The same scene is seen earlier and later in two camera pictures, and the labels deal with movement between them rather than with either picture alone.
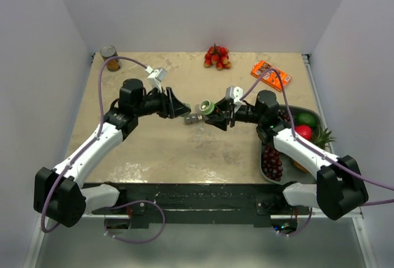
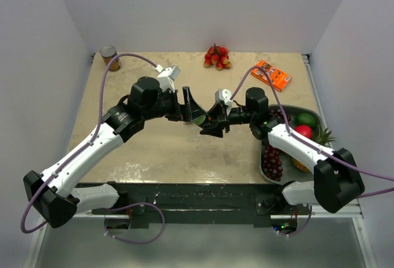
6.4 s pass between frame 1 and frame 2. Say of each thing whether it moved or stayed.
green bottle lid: moved
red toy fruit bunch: stayed
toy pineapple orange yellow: stayed
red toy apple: stayed
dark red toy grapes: stayed
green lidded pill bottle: moved
